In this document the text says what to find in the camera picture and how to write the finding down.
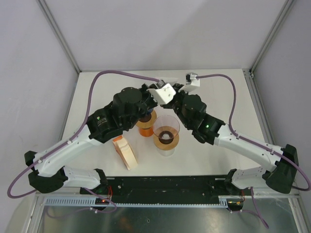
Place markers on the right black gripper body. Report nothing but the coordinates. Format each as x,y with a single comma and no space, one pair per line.
177,103

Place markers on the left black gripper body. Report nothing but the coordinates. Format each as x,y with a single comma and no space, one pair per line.
147,101

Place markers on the pink glass dripper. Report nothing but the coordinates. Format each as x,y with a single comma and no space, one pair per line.
166,128

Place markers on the orange glass carafe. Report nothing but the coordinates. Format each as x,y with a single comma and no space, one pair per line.
146,132

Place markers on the clear glass carafe brown collar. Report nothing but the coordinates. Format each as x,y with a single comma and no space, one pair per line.
166,153

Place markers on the coffee filter pack orange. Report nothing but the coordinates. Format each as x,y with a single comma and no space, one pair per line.
125,151

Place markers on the white paper coffee filter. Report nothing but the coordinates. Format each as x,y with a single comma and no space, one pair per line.
170,80

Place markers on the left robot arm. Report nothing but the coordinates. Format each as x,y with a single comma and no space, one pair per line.
50,171

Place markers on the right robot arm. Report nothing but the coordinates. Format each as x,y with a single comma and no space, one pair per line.
277,166

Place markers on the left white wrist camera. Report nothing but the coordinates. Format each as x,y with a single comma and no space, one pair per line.
163,95

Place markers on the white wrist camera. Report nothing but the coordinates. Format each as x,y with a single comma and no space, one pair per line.
192,83
163,95

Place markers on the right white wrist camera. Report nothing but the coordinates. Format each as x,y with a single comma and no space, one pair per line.
192,83

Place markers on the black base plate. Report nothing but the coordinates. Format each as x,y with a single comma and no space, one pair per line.
163,186

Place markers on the grey cable duct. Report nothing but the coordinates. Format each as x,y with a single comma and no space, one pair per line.
136,201

